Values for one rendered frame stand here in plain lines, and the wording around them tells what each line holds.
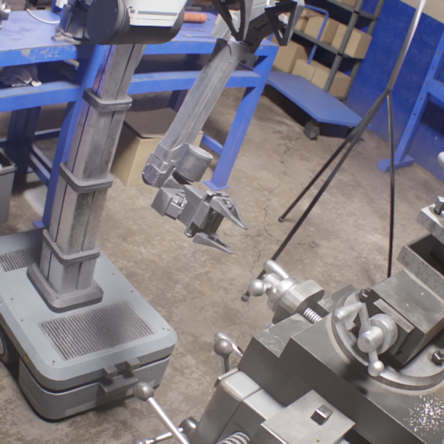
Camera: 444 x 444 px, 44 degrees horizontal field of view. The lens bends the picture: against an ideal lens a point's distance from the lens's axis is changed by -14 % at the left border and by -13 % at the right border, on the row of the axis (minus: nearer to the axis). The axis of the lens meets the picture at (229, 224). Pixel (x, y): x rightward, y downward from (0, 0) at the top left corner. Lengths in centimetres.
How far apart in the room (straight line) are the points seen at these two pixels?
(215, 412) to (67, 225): 82
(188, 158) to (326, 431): 67
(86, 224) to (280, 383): 89
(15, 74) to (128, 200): 108
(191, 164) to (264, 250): 166
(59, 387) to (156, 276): 99
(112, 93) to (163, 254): 124
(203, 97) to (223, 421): 68
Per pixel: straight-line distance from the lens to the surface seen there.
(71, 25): 212
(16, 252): 196
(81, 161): 156
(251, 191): 333
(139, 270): 247
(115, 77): 147
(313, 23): 520
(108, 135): 154
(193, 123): 130
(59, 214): 168
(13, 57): 199
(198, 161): 125
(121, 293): 191
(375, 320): 83
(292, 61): 534
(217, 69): 129
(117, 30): 136
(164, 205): 118
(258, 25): 128
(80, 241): 169
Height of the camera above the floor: 146
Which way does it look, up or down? 30 degrees down
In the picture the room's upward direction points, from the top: 21 degrees clockwise
